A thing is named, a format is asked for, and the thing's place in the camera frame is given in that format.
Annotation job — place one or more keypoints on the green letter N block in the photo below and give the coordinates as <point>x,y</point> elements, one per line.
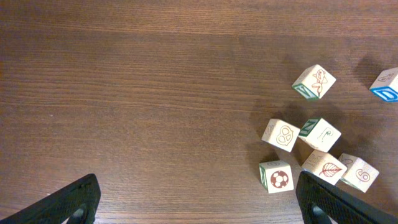
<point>319,134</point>

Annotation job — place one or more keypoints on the blue letter D block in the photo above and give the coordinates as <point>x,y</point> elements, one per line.
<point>385,85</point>

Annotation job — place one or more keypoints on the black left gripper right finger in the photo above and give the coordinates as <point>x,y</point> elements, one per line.
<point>321,202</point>

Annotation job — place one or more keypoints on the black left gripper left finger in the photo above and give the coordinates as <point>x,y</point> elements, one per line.
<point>75,203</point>

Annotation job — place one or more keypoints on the pretzel picture wooden block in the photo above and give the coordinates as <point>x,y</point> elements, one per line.
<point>280,134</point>

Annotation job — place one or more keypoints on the soccer ball picture block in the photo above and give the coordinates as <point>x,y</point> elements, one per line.
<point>276,176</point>

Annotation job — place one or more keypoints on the number six wooden block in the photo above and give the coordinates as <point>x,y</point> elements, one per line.
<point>359,173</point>

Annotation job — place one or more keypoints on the leaf picture wooden block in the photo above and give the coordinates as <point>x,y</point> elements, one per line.
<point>324,166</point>

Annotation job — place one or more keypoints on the goldfish picture wooden block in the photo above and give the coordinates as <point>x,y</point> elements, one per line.
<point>314,82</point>

